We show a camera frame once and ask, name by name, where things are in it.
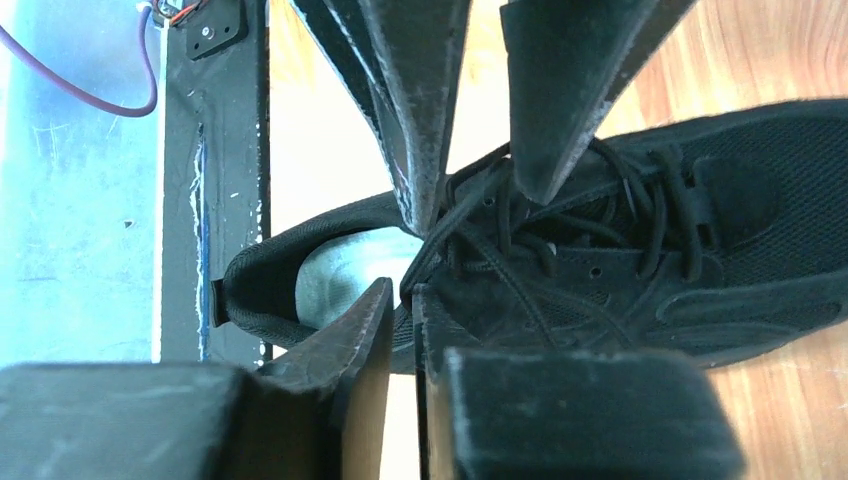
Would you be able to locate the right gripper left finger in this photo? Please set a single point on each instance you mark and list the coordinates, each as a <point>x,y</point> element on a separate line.
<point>316,412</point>

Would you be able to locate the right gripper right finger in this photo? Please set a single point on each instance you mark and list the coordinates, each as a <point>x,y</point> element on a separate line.
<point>488,413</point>

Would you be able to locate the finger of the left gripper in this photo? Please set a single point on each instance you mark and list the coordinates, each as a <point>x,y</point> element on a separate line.
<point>400,61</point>
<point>568,62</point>

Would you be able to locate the black shoelace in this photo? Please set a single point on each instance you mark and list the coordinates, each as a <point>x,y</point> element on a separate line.
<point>661,199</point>

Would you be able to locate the black sneaker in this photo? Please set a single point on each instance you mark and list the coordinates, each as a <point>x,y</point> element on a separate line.
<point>769,190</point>

